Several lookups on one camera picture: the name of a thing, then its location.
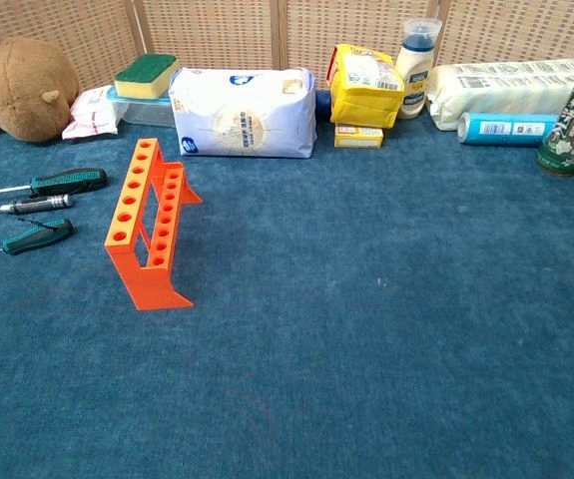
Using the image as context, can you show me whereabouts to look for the brown plush toy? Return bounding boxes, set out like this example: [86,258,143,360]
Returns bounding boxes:
[0,37,81,144]

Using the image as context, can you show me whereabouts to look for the green tea bottle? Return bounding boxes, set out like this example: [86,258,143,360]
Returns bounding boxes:
[536,35,574,178]

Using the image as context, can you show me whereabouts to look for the small green black screwdriver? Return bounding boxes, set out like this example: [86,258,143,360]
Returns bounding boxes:
[0,218,75,266]

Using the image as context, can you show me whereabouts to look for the cream noodle package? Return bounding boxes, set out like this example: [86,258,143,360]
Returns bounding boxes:
[425,58,574,133]

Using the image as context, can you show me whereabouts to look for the clear plastic container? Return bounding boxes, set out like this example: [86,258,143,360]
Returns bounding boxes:
[106,85,177,129]

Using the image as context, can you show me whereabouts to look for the white red snack packet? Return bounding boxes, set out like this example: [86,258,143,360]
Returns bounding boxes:
[61,84,122,141]

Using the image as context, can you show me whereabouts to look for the black silver metal screwdriver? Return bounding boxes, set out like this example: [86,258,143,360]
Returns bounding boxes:
[0,193,75,219]

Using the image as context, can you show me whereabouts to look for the white flour bag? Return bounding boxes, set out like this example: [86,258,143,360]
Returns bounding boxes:
[168,67,318,160]

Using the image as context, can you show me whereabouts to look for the mayonnaise squeeze bottle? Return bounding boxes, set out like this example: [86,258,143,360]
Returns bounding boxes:
[394,17,443,121]

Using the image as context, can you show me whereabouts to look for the yellow green sponge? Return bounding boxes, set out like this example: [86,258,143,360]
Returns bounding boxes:
[114,53,181,100]

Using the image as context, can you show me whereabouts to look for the dark blue round object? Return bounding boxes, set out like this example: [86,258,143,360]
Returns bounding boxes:
[314,90,335,122]

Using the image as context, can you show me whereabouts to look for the yellow snack bag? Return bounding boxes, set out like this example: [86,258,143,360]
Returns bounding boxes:
[325,43,406,131]

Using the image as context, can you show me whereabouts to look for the light blue cylindrical can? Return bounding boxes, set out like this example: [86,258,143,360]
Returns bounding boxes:
[456,111,561,148]

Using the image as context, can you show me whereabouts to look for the orange test tube rack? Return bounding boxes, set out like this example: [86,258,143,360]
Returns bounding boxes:
[103,137,204,312]

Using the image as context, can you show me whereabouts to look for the small yellow box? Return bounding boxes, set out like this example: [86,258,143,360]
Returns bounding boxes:
[333,122,385,150]

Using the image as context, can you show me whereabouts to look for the large green black screwdriver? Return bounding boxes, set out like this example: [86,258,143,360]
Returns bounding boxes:
[0,167,109,201]

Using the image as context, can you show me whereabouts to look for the wicker folding screen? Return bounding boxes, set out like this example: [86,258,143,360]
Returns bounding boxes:
[0,0,574,100]

